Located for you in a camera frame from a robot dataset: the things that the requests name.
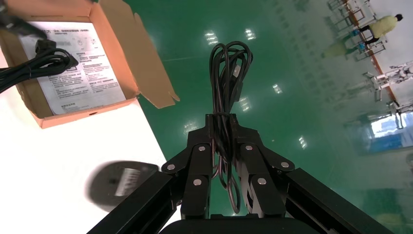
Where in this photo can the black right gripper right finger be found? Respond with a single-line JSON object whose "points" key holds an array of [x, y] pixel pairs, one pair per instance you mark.
{"points": [[258, 168]]}

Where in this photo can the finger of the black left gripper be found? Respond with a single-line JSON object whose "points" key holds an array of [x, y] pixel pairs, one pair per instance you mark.
{"points": [[22, 25]]}

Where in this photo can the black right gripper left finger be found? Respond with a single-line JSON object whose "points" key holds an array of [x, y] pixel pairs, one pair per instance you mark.
{"points": [[197, 168]]}

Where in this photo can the open brown cardboard box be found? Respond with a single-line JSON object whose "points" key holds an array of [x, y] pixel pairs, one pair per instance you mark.
{"points": [[142, 64]]}

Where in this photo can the printed white instruction sheet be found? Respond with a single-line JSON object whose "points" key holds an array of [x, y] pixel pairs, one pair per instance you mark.
{"points": [[87, 71]]}

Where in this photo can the white humanoid robot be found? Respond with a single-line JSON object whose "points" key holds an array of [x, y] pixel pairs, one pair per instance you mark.
{"points": [[397, 72]]}

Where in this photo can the grey metal rack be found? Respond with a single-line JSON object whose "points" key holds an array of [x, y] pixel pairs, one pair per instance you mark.
{"points": [[356, 13]]}

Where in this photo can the person in yellow coat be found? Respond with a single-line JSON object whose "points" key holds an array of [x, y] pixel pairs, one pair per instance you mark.
{"points": [[384, 25]]}

